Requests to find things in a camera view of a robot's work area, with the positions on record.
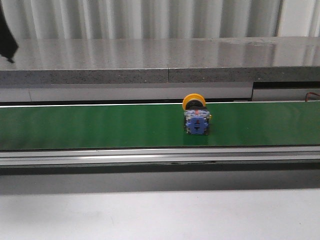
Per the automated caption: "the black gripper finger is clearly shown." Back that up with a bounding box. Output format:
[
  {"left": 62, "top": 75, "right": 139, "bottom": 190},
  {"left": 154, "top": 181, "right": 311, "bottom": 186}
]
[{"left": 0, "top": 5, "right": 19, "bottom": 63}]

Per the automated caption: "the yellow push button switch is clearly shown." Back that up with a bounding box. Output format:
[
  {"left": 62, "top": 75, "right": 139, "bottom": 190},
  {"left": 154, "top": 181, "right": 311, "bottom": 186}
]
[{"left": 182, "top": 93, "right": 212, "bottom": 135}]

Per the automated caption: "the white pleated curtain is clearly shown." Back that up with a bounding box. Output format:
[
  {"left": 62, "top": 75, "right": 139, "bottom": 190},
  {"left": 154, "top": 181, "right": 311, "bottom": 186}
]
[{"left": 0, "top": 0, "right": 320, "bottom": 39}]

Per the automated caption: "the grey stone counter slab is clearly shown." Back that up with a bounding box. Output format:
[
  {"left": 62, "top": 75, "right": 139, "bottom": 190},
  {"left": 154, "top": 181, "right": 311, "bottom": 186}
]
[{"left": 0, "top": 37, "right": 320, "bottom": 86}]

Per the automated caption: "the green conveyor belt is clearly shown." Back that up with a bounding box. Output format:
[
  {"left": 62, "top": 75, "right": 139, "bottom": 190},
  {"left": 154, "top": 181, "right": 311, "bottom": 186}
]
[{"left": 0, "top": 101, "right": 320, "bottom": 151}]

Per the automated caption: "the red brown wire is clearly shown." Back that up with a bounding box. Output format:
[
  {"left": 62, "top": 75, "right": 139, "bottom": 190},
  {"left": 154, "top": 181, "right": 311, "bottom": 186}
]
[{"left": 305, "top": 91, "right": 320, "bottom": 103}]

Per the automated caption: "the grey conveyor frame rail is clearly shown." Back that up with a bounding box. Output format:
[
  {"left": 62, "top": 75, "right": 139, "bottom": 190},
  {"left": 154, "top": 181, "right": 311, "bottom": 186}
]
[{"left": 0, "top": 145, "right": 320, "bottom": 166}]

